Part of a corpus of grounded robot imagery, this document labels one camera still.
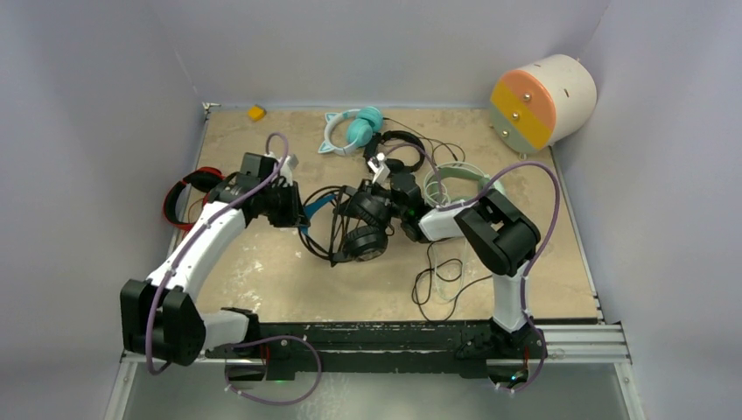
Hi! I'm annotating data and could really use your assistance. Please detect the black blue gaming headphones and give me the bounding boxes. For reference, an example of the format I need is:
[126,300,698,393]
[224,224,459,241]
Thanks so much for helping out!
[298,179,392,266]

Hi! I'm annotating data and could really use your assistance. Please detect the small black headphones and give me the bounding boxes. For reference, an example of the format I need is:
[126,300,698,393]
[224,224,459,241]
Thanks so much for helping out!
[363,129,468,176]

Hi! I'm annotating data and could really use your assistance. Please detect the red headphones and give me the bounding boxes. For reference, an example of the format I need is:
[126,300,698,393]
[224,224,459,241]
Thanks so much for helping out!
[162,166,225,232]

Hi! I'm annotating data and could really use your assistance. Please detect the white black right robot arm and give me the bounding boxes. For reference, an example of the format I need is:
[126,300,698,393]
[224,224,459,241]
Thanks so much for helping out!
[372,173,545,356]

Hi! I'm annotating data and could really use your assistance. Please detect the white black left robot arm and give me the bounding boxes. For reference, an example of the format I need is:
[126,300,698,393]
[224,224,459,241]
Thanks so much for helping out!
[120,152,309,366]

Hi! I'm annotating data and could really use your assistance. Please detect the teal cat ear headphones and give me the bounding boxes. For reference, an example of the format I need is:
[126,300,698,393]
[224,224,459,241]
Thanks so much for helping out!
[318,107,384,157]

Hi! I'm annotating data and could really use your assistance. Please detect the mint green headphones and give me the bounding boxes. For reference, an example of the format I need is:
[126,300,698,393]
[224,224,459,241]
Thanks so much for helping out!
[414,162,507,305]

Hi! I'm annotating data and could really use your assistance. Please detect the small yellow block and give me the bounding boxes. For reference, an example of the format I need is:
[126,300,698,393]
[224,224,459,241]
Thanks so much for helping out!
[246,105,267,122]

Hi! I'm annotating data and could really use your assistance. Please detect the round pastel drawer box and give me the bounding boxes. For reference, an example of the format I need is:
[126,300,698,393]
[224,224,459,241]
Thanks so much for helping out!
[489,54,598,155]

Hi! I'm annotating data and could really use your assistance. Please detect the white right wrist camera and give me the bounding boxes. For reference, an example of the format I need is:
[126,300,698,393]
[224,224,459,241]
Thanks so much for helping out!
[367,152,390,185]

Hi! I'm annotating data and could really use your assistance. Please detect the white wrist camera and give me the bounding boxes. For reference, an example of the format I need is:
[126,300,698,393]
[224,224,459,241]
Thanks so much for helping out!
[367,152,390,185]
[280,154,298,186]

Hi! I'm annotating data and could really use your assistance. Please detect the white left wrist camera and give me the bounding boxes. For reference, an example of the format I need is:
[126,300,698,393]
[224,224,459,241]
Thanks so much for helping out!
[280,154,298,186]

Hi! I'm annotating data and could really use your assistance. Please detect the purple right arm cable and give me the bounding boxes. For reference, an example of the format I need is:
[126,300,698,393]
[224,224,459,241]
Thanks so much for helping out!
[385,143,563,396]

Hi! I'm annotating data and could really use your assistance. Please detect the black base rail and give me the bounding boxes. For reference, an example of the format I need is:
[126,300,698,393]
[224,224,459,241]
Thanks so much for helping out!
[206,319,548,386]

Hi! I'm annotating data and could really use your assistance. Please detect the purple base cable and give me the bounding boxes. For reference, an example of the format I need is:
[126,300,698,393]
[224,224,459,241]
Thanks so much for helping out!
[224,336,325,408]

